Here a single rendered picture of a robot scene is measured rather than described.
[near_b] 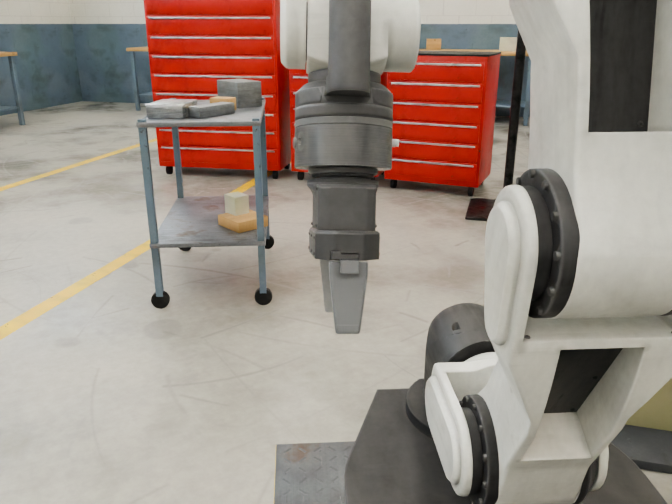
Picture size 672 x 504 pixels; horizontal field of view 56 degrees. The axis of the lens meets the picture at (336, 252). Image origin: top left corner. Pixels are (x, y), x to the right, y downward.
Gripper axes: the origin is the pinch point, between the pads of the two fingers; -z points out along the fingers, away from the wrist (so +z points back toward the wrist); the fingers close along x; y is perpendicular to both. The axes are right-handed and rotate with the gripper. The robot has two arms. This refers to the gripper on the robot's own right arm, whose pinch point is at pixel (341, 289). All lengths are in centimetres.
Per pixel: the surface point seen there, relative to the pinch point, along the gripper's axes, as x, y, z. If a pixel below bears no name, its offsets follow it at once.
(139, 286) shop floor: -255, -71, -32
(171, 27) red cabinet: -449, -86, 144
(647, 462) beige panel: -108, 101, -64
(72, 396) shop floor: -163, -75, -59
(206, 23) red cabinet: -440, -59, 146
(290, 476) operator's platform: -59, -3, -43
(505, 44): -711, 277, 212
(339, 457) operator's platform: -63, 7, -42
